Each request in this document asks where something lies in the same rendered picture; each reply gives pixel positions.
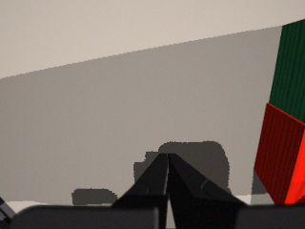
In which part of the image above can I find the green cube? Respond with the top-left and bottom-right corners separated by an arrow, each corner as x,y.
269,19 -> 305,124

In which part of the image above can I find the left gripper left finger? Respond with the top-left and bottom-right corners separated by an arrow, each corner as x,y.
9,154 -> 170,229

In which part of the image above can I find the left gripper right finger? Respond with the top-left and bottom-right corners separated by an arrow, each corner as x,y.
168,154 -> 305,229

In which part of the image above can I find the dark red cube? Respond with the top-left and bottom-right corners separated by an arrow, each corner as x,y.
254,103 -> 305,204

